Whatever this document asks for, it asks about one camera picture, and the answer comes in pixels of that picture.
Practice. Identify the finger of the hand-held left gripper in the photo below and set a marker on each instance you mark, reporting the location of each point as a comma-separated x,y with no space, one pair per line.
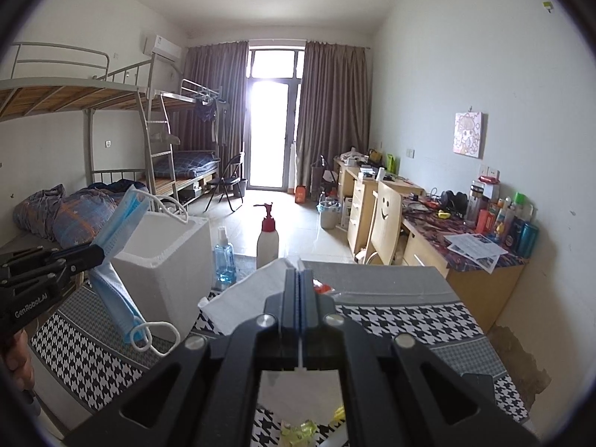
81,257

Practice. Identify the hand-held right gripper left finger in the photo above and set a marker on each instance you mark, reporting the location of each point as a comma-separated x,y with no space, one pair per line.
292,298

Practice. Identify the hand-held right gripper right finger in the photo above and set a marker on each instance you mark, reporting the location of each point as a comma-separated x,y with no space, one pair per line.
307,302

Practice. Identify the white tissue paper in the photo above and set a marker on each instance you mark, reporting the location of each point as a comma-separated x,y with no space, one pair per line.
247,298

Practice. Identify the blue face mask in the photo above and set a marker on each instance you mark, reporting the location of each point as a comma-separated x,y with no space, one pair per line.
116,223

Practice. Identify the white foam box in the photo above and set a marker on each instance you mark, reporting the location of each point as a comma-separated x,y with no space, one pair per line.
158,279

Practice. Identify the person's left hand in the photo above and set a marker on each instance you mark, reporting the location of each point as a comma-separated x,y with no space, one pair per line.
19,363

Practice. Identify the red and clear packet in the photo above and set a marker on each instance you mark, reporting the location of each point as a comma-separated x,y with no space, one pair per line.
323,287

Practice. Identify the blue orange plaid quilt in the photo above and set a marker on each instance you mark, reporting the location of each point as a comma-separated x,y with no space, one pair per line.
70,214

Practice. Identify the white pump bottle red cap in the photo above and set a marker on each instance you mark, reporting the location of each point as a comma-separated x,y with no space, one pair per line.
267,247

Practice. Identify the blue liquid spray bottle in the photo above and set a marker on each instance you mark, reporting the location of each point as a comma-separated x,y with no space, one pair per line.
225,260

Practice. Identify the grey bucket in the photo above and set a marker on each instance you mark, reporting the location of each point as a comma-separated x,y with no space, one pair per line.
329,216

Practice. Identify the houndstooth tablecloth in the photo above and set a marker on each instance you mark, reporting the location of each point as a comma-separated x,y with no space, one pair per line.
396,316

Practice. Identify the orange plastic container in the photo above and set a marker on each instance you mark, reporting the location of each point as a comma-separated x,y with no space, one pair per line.
301,194

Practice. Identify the wooden desk with drawers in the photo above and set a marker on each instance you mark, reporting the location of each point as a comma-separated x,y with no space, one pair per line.
361,205

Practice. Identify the wooden chair with smiley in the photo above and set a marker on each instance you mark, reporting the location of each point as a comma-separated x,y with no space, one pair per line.
386,214

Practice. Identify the black folding chair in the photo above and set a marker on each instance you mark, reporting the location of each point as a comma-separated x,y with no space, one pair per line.
230,172

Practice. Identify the grey metal bunk bed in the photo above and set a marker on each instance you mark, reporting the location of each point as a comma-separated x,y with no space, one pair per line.
70,91
186,163

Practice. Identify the glass balcony door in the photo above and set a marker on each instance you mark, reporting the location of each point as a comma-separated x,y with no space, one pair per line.
270,139

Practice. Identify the green paper bag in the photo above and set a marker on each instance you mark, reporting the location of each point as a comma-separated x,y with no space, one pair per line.
391,164

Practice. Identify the wooden desk patterned cover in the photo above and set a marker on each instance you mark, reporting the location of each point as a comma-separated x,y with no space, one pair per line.
470,293

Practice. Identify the black headphones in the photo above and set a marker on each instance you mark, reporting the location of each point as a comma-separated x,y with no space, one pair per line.
454,202

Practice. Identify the printed paper sheets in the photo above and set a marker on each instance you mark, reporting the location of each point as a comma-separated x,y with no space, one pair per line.
477,247

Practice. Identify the brown curtain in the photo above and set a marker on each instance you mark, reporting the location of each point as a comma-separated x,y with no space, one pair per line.
330,111
214,74

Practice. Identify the dark hanging clothes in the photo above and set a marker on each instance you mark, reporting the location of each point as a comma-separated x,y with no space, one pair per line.
207,111

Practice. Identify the silver water bottle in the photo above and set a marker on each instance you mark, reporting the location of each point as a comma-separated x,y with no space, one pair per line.
475,205

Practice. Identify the red and white box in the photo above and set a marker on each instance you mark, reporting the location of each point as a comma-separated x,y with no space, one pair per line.
490,185

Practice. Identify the white air conditioner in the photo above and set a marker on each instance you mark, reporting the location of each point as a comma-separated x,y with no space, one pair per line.
160,46

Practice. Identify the row of toiletry bottles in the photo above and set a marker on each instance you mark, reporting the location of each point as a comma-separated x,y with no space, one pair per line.
524,237

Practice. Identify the white wall socket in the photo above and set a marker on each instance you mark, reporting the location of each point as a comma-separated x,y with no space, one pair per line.
490,171

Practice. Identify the pink wall picture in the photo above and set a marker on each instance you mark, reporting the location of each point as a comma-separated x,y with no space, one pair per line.
467,135

